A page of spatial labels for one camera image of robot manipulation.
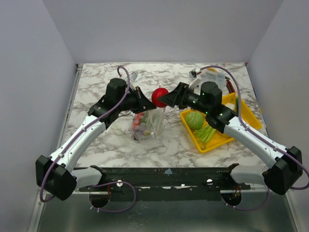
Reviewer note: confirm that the clear zip top bag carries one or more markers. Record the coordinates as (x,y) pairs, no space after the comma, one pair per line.
(157,129)

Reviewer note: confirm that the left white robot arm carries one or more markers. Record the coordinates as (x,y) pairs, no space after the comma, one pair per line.
(54,173)

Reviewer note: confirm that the red toy tomato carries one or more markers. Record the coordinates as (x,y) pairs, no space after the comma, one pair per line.
(159,92)

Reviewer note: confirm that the green toy celery stalks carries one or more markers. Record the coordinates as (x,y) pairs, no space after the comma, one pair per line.
(204,135)

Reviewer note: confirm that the green toy cabbage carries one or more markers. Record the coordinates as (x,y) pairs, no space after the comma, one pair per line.
(194,120)

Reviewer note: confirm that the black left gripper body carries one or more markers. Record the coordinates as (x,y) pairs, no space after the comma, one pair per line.
(129,103)

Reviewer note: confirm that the red black pliers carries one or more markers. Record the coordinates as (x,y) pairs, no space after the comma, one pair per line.
(230,86)

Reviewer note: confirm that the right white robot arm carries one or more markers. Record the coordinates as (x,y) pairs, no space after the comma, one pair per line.
(283,165)

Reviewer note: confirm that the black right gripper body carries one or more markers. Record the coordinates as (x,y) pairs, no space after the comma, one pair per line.
(181,94)

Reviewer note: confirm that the yellow plastic tray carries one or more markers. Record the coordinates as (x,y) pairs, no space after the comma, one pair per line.
(221,139)

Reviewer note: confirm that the clear plastic organizer box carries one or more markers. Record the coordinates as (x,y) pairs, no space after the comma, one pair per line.
(210,74)

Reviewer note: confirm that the black mounting base bar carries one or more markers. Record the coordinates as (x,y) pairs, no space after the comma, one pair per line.
(165,184)

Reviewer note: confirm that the purple toy eggplant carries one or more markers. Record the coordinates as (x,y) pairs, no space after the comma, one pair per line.
(140,134)

